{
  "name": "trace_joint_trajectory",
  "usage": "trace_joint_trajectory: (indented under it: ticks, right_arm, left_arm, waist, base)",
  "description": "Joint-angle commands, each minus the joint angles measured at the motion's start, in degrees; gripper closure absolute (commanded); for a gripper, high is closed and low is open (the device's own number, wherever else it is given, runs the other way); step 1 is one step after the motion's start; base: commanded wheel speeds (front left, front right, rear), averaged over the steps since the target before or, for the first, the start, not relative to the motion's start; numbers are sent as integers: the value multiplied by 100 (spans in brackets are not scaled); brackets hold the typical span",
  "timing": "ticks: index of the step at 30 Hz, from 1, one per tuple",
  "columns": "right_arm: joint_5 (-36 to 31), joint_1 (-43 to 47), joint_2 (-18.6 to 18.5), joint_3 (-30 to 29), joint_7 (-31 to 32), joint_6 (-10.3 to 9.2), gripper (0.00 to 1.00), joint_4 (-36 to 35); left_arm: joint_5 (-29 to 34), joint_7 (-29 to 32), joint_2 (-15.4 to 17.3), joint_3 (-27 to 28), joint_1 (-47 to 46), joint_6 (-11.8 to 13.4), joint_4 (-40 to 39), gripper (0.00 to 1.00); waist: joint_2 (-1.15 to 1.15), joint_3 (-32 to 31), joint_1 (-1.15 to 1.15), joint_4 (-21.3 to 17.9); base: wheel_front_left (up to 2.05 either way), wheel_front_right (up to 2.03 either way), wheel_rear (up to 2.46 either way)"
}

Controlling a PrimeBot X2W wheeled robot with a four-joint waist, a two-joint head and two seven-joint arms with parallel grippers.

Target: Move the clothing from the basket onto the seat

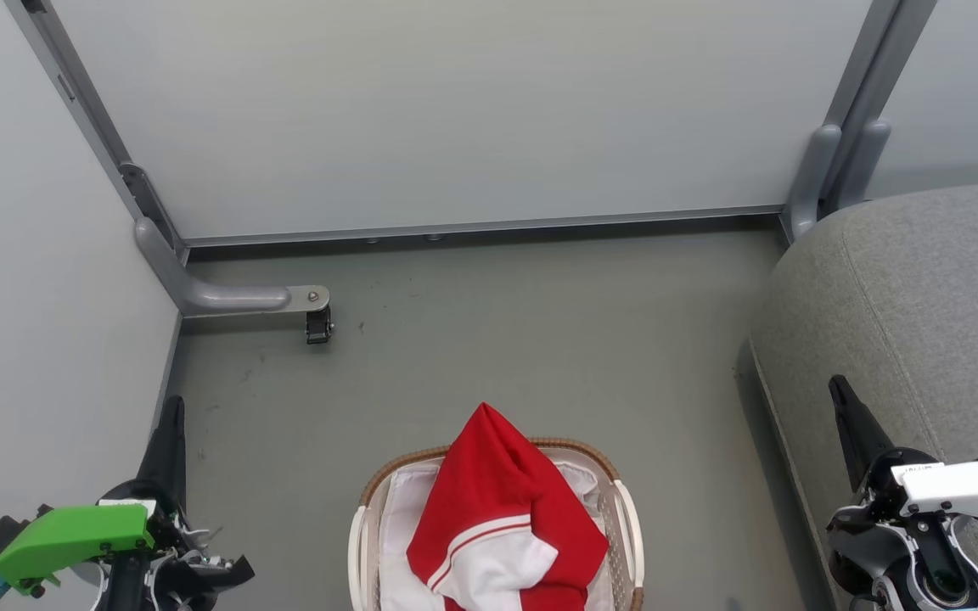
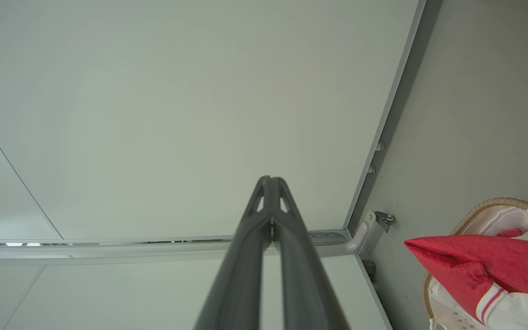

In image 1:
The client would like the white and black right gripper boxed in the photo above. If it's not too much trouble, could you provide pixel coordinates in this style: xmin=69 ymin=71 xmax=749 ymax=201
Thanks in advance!
xmin=829 ymin=375 xmax=978 ymax=544

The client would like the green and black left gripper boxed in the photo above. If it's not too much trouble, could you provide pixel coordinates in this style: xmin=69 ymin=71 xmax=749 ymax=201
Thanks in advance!
xmin=0 ymin=395 xmax=256 ymax=595

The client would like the red and white shirt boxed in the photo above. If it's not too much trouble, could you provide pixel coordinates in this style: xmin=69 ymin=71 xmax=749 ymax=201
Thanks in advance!
xmin=406 ymin=402 xmax=610 ymax=611

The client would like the grey fabric sofa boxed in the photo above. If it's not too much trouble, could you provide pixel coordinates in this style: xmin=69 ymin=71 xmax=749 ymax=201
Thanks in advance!
xmin=748 ymin=180 xmax=978 ymax=611

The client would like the grey metal partition foot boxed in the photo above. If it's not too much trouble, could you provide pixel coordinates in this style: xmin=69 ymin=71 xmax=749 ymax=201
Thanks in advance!
xmin=134 ymin=216 xmax=333 ymax=319

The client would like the white fabric basket liner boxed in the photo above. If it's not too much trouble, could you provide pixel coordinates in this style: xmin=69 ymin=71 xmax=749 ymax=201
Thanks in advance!
xmin=379 ymin=462 xmax=617 ymax=611

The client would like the grey double partition post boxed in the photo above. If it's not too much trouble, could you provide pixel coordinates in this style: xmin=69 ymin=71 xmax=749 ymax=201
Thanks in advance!
xmin=782 ymin=0 xmax=940 ymax=243

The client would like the grey partition post black bracket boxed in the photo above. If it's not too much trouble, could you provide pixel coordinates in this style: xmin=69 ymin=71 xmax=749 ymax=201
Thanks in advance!
xmin=5 ymin=0 xmax=188 ymax=255

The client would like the grey partition bottom rail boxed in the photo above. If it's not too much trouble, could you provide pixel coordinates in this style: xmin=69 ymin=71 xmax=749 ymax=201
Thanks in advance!
xmin=183 ymin=204 xmax=787 ymax=249

